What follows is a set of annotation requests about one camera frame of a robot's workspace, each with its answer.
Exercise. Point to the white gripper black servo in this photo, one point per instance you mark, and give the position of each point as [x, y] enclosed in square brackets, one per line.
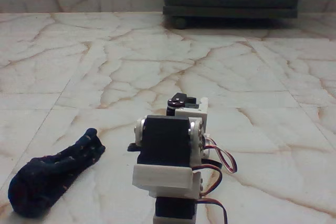
[192, 112]

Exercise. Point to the dark navy dotted sock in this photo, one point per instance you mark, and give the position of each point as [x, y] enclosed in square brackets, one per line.
[44, 176]

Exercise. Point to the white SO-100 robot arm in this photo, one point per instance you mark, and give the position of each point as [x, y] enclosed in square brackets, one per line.
[164, 140]

